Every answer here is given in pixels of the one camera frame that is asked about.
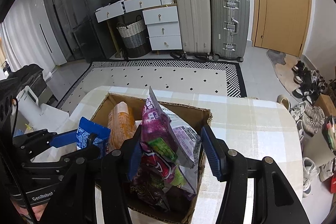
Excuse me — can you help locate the white appliance with handle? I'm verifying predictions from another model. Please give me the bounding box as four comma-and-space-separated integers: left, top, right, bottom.
17, 86, 41, 122

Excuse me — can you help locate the blue snack packet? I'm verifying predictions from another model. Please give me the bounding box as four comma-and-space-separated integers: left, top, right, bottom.
76, 117, 111, 159

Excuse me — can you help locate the silver suitcase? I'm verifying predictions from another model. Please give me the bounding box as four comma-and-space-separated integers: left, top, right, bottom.
210, 0, 250, 62

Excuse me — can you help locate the white curtain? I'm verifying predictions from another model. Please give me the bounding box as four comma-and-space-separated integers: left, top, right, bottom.
0, 11, 45, 75

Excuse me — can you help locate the black cloth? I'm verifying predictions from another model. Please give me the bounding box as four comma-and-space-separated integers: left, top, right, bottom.
14, 63, 48, 98

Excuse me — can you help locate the orange bread packet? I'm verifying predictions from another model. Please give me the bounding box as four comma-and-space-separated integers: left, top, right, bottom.
108, 101, 137, 152

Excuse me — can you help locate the tall wardrobe cabinet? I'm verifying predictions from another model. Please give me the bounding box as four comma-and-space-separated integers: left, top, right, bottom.
34, 0, 84, 65

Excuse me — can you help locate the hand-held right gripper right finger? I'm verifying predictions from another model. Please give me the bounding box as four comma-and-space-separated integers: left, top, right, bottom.
201, 124, 311, 224

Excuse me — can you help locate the pile of sneakers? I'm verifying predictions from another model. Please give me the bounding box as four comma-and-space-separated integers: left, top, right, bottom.
289, 60, 336, 198

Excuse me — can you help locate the black and white patterned rug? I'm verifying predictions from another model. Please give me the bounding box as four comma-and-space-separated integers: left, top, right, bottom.
56, 60, 247, 109

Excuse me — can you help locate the wooden door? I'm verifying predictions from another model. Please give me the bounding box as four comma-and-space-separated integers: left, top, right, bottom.
251, 0, 313, 58

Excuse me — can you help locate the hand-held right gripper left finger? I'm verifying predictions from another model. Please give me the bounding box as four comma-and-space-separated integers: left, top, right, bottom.
46, 124, 143, 224

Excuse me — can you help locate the grey and beige doormat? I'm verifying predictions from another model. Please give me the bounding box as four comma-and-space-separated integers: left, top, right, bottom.
266, 49, 302, 94

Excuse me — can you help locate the person's left hand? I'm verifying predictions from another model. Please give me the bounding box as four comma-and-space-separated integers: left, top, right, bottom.
17, 203, 49, 223

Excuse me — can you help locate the woven laundry basket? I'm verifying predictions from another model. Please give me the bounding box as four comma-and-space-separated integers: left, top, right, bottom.
116, 15, 151, 59

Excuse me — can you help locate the white dresser with drawers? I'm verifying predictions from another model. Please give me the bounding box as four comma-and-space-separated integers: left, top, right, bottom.
95, 0, 183, 52

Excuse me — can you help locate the plaid tablecloth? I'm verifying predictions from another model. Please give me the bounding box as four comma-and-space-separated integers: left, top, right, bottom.
59, 86, 303, 224

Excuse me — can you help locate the white suitcase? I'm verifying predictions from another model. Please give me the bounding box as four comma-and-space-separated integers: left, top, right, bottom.
175, 0, 212, 55

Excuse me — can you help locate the beige slipper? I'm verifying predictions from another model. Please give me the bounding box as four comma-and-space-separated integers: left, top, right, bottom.
277, 94, 290, 111

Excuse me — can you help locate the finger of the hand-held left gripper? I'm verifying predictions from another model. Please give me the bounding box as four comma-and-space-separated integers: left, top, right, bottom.
13, 129, 79, 155
22, 145, 102, 174

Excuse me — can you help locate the small brown cardboard box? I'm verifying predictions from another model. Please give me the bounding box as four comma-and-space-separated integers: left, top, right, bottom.
314, 94, 336, 117

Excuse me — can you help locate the white trash bin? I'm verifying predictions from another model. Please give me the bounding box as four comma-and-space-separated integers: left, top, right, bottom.
303, 116, 336, 167

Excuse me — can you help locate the dark grey refrigerator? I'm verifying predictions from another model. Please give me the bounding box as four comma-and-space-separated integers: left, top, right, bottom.
60, 0, 117, 62

